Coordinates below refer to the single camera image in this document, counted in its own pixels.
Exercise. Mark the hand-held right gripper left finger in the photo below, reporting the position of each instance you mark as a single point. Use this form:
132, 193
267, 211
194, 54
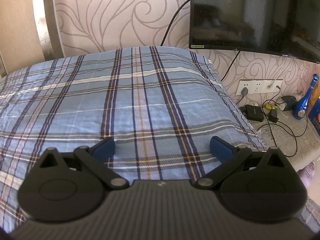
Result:
105, 147

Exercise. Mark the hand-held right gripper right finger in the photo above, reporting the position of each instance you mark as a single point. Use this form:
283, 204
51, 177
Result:
220, 147

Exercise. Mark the black set-top box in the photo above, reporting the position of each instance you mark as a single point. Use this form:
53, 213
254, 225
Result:
255, 113

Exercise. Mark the blue plaid blanket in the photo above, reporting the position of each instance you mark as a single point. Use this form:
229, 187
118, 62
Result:
125, 92

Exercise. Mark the grey power plug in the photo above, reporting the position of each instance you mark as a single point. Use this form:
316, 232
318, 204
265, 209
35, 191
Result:
244, 91

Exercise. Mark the black power adapter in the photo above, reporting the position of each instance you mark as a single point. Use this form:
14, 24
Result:
273, 116

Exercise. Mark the dark small pouch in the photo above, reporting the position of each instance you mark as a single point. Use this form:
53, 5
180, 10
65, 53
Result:
288, 102

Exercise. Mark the blue glass bottle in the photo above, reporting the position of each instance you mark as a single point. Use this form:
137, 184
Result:
301, 107

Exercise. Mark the blue orange carton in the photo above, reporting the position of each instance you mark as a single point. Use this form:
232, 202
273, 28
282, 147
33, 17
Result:
316, 122

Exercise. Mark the black television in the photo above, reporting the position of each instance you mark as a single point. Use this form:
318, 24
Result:
237, 17

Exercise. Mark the white wall socket panel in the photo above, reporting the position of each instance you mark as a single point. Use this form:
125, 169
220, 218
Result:
257, 87

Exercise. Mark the silver metal frame strip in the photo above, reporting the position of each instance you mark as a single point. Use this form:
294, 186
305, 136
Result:
48, 17

